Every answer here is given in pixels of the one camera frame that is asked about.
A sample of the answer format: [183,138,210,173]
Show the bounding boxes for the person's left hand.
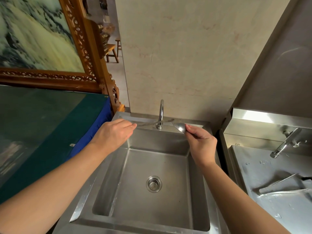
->
[94,118,137,156]

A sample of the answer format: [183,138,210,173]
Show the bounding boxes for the person's right hand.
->
[185,124,218,167]

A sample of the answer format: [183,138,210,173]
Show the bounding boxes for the metal spoon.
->
[171,122,198,138]

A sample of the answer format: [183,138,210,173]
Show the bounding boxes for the person's left forearm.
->
[0,137,110,234]

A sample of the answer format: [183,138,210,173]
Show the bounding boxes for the person's right forearm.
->
[195,160,286,234]

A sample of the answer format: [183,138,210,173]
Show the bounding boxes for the blue tablecloth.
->
[65,96,113,162]

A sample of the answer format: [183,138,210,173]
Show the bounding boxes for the curved chrome faucet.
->
[156,99,165,130]

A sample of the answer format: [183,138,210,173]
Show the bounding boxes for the round metal drain strainer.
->
[146,175,163,193]

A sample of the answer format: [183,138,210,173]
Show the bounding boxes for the wide stainless steel sink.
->
[219,107,312,234]

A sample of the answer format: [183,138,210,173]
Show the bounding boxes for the green glass-topped table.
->
[0,85,109,205]

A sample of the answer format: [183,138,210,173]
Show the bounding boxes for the chrome lever faucet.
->
[270,128,308,159]

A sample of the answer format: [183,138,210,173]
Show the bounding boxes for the carved wooden root furniture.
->
[98,22,116,46]

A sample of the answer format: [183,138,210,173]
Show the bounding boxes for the metal tongs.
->
[259,173,300,195]

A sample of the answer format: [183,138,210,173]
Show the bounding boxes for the carved wooden framed painting screen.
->
[0,0,125,115]

